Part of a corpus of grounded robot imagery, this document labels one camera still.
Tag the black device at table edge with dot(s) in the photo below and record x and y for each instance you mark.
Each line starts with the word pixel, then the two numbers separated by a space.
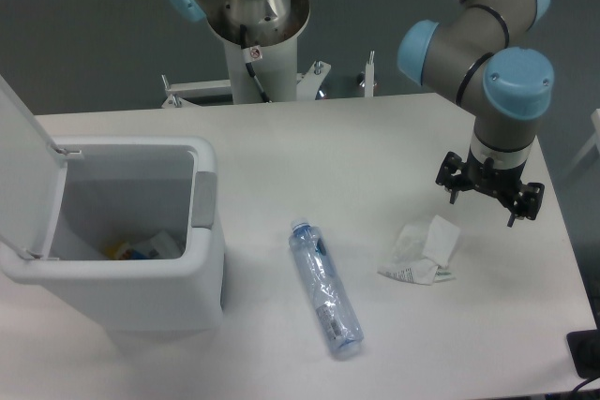
pixel 584 348

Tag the white trash can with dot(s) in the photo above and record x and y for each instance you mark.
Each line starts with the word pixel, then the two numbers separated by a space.
pixel 128 189

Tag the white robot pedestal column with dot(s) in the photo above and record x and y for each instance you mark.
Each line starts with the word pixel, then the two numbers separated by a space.
pixel 260 43

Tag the white package in can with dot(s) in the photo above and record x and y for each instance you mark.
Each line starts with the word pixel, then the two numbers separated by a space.
pixel 160 246

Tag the white furniture leg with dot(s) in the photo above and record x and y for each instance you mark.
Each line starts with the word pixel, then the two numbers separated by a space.
pixel 585 156

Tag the clear plastic water bottle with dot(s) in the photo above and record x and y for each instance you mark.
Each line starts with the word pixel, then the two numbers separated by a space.
pixel 340 326

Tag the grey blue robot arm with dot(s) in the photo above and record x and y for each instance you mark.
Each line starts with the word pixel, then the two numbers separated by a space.
pixel 472 62

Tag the white metal base frame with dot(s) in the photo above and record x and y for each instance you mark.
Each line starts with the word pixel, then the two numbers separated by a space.
pixel 309 86

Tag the white paper wrapper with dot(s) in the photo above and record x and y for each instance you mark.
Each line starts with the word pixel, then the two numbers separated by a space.
pixel 422 252

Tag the yellow blue trash in can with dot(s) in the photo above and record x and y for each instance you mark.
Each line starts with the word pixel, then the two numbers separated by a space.
pixel 123 251

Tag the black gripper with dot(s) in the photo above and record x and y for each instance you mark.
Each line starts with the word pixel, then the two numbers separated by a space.
pixel 522 201

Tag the white trash can lid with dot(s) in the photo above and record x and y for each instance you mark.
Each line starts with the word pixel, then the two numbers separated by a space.
pixel 33 178

